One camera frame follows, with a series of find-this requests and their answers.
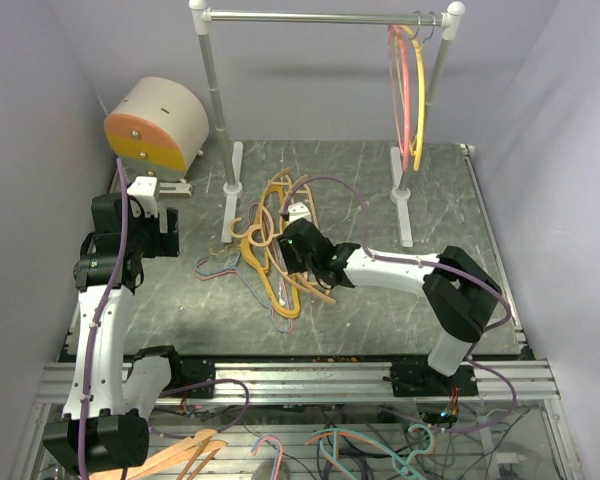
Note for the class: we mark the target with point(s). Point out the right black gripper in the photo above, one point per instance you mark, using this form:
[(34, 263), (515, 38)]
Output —
[(292, 265)]

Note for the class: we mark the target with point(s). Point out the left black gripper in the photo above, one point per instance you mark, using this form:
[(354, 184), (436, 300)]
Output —
[(164, 244)]

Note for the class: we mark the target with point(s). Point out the beige plastic hanger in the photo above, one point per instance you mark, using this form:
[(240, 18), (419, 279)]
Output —
[(275, 209), (305, 284)]

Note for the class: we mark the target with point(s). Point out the pink plastic hanger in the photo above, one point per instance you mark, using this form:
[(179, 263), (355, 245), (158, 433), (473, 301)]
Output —
[(407, 90)]

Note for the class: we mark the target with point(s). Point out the yellow plastic hanger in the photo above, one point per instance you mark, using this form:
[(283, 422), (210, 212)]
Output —
[(421, 90)]

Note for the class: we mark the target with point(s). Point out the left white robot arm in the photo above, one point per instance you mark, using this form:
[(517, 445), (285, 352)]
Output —
[(104, 423)]

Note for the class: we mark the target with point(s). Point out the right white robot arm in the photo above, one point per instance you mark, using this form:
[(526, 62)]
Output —
[(461, 294)]

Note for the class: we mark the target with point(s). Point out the white clothes rack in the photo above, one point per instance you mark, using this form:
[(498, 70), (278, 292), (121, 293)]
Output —
[(403, 29)]

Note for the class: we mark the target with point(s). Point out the beige drum with orange face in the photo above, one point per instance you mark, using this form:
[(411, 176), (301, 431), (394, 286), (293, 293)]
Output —
[(158, 129)]

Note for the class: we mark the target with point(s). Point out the wooden hanger under table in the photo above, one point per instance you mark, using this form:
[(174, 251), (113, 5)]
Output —
[(204, 444)]

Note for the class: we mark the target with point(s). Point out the pink blue hanger under table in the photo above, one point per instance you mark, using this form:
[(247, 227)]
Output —
[(273, 466)]

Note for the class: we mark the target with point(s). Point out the teal hanger under table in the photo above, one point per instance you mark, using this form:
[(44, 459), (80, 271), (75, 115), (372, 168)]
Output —
[(329, 445)]

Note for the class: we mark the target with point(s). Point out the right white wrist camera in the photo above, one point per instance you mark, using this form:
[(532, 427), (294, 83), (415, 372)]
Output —
[(297, 211)]

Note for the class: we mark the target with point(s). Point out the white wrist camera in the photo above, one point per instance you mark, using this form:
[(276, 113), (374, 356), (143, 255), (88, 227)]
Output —
[(297, 211), (145, 189)]

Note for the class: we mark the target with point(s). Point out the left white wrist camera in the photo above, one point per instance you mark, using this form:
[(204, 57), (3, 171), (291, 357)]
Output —
[(145, 189)]

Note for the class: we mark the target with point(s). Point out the blue wire hanger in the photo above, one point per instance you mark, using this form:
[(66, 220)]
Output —
[(233, 268)]

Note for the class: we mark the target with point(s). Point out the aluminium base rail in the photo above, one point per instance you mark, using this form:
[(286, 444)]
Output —
[(332, 383)]

